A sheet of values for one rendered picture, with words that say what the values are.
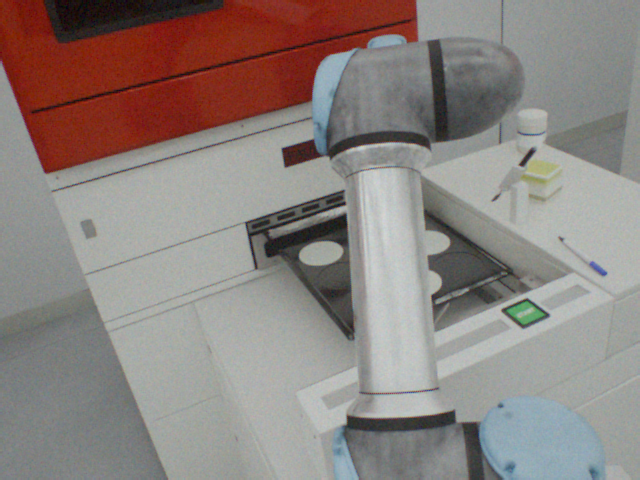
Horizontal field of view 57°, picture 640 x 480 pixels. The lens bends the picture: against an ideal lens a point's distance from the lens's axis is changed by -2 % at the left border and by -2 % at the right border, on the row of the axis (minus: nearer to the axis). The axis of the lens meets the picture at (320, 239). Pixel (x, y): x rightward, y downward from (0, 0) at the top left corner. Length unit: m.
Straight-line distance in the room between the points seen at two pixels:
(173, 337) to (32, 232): 1.56
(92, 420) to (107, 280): 1.20
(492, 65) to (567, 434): 0.38
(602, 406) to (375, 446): 0.74
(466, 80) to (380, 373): 0.32
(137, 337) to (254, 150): 0.51
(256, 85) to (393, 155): 0.62
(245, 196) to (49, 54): 0.49
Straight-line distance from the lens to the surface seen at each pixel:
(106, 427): 2.44
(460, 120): 0.67
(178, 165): 1.28
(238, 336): 1.28
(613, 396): 1.30
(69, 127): 1.17
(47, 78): 1.15
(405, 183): 0.65
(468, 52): 0.68
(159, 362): 1.50
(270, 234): 1.39
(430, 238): 1.36
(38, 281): 3.04
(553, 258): 1.19
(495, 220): 1.30
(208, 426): 1.67
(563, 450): 0.63
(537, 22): 3.71
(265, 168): 1.33
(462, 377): 0.96
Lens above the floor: 1.61
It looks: 31 degrees down
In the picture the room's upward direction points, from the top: 9 degrees counter-clockwise
